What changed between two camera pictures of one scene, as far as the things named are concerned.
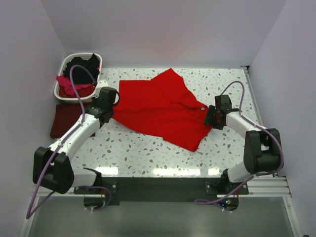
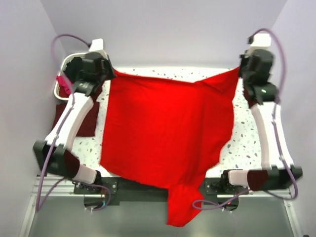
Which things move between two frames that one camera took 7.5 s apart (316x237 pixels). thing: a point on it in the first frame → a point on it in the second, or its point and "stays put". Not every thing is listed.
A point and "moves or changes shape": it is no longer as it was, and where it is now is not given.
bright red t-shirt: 164,106 moves or changes shape
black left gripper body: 108,115 → 108,71
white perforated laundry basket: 68,58 stays put
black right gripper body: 211,116 → 243,68
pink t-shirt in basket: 65,82 stays put
